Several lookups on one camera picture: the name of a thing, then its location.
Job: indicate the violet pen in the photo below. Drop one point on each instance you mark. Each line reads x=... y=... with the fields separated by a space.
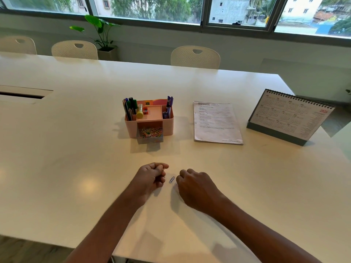
x=170 y=103

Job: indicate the blue pen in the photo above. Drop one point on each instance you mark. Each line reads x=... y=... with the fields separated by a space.
x=167 y=102

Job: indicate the person's left forearm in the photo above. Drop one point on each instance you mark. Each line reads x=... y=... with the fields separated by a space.
x=109 y=227

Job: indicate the person's left hand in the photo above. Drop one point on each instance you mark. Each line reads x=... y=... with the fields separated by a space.
x=146 y=178

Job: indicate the person's left thumb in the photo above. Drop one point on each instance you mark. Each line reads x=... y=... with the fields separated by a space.
x=160 y=165

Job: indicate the blue paper clip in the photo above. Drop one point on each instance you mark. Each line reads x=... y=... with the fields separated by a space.
x=172 y=179

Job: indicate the stack of printed paper sheets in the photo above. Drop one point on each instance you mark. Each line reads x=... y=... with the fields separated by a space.
x=216 y=123

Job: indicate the green leafy plant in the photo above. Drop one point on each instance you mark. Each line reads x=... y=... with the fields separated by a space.
x=97 y=30

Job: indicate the pile of colourful paper clips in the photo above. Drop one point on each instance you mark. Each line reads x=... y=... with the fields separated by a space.
x=150 y=132

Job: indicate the dark green marker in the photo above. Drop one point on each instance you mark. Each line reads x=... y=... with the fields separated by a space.
x=132 y=104

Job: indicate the pink desk organizer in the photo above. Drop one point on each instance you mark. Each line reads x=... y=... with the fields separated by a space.
x=153 y=117

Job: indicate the person's right thumb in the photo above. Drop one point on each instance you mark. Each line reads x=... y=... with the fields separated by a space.
x=179 y=184

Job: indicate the grey window frame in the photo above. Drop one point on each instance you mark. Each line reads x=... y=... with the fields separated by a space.
x=204 y=13

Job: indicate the clear organizer drawer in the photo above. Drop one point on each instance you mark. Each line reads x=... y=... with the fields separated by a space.
x=150 y=138

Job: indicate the white perforated chair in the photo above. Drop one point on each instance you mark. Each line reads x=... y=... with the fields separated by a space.
x=17 y=45
x=74 y=50
x=195 y=58

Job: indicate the orange pencil sharpener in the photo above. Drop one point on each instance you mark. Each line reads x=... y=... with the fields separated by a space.
x=145 y=110

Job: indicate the person's right hand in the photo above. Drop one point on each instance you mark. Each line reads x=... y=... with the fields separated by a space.
x=198 y=190

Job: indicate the white plant pot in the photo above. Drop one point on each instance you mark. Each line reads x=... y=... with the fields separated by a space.
x=107 y=53

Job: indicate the light green pen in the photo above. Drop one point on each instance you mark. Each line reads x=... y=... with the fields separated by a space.
x=135 y=106

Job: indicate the purple pen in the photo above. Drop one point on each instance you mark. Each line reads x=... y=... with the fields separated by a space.
x=127 y=108

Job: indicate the person's right forearm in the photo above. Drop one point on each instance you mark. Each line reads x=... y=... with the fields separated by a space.
x=263 y=232

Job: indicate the spiral desk calendar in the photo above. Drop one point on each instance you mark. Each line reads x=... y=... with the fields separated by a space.
x=290 y=117

